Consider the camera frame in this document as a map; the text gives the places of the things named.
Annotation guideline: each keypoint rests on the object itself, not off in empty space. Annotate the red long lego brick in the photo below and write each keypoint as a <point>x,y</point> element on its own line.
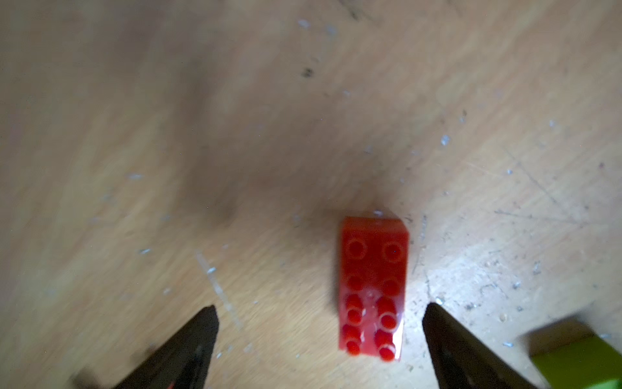
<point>373,282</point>

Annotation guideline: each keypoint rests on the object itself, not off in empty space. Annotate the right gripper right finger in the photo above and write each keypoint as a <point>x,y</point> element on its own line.
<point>460,360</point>

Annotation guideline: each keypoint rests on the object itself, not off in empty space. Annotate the green square lego brick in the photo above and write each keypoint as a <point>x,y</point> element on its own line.
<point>587,363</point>

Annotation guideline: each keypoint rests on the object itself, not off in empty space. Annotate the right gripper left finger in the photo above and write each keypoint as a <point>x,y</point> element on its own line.
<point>182,361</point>

